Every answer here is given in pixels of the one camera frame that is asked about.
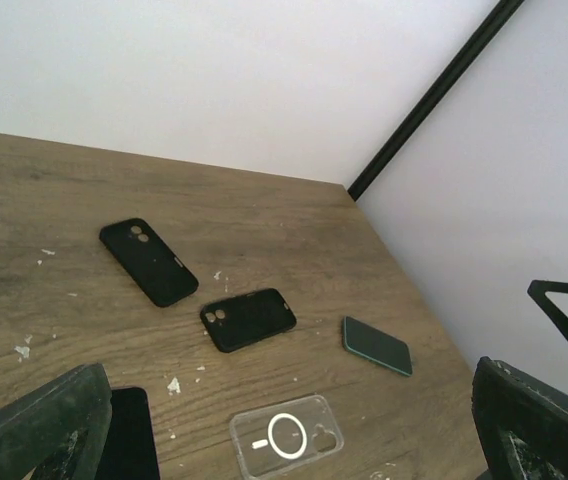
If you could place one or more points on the teal edged smartphone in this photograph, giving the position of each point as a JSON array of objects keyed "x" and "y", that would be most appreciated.
[{"x": 376, "y": 346}]

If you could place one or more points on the clear magsafe phone case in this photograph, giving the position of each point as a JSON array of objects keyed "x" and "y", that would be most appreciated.
[{"x": 273, "y": 440}]

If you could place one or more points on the black phone case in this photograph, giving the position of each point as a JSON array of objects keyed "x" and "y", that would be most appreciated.
[
  {"x": 149, "y": 261},
  {"x": 242, "y": 320}
]

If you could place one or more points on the purple edged smartphone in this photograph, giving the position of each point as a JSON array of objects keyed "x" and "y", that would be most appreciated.
[{"x": 129, "y": 451}]

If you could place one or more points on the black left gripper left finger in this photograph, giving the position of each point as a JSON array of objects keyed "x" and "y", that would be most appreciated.
[{"x": 59, "y": 430}]

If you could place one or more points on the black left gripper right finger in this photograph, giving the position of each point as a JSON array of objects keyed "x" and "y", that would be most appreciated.
[{"x": 521, "y": 422}]

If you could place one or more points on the black frame post right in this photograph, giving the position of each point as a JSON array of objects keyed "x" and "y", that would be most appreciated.
[{"x": 460, "y": 63}]

